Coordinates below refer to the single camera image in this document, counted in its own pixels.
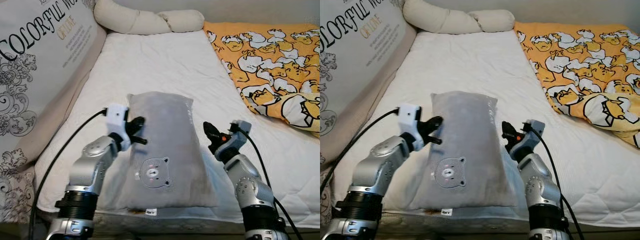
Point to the grey bear pillow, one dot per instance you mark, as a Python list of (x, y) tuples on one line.
[(470, 125), (170, 125)]

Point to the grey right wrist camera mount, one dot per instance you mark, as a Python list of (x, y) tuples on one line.
[(536, 128), (241, 129)]

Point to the white quilted mattress pad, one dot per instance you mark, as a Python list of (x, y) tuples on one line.
[(165, 60), (475, 60)]

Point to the printed grey headboard cushion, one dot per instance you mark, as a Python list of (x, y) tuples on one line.
[(40, 60), (350, 60)]

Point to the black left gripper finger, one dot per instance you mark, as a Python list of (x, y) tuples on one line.
[(435, 123), (140, 141), (138, 123), (436, 141)]

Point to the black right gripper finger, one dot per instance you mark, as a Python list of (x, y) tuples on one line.
[(211, 140), (509, 140), (515, 135), (217, 135)]

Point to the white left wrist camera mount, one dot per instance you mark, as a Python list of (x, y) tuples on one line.
[(116, 116), (409, 116)]

